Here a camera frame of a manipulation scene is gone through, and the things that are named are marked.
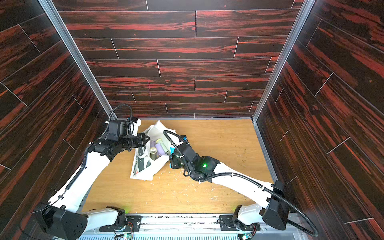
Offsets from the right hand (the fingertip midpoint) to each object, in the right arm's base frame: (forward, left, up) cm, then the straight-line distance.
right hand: (174, 154), depth 74 cm
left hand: (+8, +13, +3) cm, 15 cm away
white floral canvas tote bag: (-4, +17, -7) cm, 18 cm away
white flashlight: (+14, +10, -16) cm, 23 cm away
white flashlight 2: (+18, +14, -14) cm, 27 cm away
